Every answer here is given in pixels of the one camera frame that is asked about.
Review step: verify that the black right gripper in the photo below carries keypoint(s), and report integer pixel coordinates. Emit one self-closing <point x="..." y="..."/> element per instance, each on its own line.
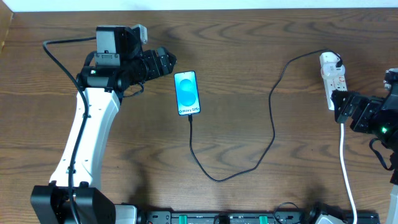
<point x="352" y="109"/>

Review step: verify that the white usb wall charger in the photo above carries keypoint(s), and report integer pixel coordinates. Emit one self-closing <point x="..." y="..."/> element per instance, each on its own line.
<point x="331" y="66"/>

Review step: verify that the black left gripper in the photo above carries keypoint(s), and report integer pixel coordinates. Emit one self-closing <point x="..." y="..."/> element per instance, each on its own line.
<point x="158" y="63"/>

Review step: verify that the white power strip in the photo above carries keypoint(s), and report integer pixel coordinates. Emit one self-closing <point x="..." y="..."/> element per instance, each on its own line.
<point x="337" y="83"/>

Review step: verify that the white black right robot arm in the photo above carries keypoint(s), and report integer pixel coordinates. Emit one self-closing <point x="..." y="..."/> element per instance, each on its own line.
<point x="377" y="116"/>

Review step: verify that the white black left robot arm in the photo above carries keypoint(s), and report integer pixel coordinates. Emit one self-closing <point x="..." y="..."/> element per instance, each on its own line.
<point x="73" y="194"/>

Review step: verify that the blue galaxy smartphone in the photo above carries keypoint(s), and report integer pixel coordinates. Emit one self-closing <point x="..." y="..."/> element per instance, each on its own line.
<point x="186" y="89"/>

